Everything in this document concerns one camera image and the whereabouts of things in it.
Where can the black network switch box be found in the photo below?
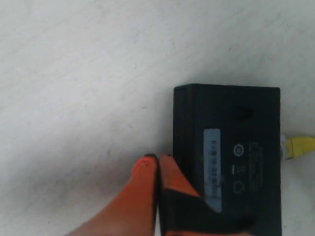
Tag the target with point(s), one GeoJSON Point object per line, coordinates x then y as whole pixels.
{"type": "Point", "coordinates": [226, 141]}

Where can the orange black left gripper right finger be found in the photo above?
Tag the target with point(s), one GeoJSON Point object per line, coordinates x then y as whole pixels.
{"type": "Point", "coordinates": [183, 212]}

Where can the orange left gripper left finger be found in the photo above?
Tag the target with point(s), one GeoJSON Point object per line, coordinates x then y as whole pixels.
{"type": "Point", "coordinates": [133, 211]}

